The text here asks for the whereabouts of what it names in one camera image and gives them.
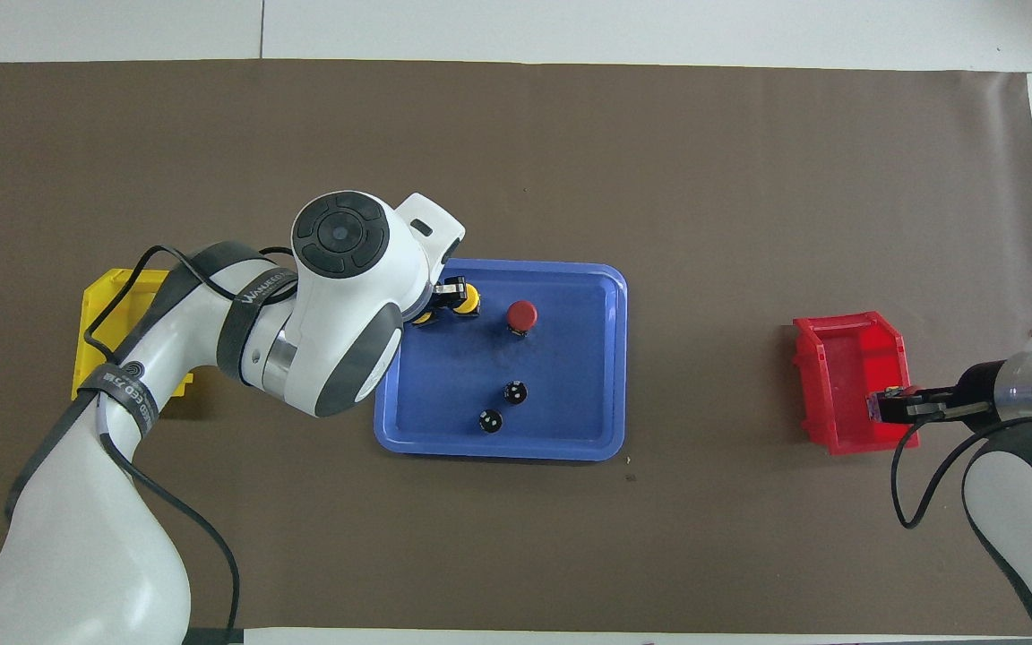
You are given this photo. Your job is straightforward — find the red plastic bin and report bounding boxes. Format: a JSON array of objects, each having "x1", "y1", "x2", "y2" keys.
[{"x1": 792, "y1": 311, "x2": 921, "y2": 457}]

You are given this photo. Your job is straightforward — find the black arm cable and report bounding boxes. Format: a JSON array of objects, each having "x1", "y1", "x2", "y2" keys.
[
  {"x1": 82, "y1": 245, "x2": 297, "y2": 645},
  {"x1": 890, "y1": 414, "x2": 1032, "y2": 529}
]

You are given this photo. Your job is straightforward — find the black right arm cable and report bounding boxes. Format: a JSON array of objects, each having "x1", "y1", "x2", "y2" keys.
[{"x1": 890, "y1": 414, "x2": 1032, "y2": 529}]

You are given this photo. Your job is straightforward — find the blue plastic tray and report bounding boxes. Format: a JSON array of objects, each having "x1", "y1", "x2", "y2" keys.
[{"x1": 374, "y1": 259, "x2": 629, "y2": 462}]

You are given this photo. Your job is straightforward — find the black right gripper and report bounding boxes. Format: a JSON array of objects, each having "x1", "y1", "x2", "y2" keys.
[{"x1": 874, "y1": 360, "x2": 1010, "y2": 424}]

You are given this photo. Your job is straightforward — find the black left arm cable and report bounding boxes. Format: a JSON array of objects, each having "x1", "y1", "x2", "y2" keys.
[{"x1": 82, "y1": 245, "x2": 297, "y2": 645}]

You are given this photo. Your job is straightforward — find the brown table mat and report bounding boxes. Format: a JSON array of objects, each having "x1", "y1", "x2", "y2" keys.
[{"x1": 0, "y1": 59, "x2": 1032, "y2": 637}]

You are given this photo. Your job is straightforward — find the yellow plastic bin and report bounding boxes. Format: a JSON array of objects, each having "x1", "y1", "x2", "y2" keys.
[{"x1": 71, "y1": 269, "x2": 195, "y2": 400}]

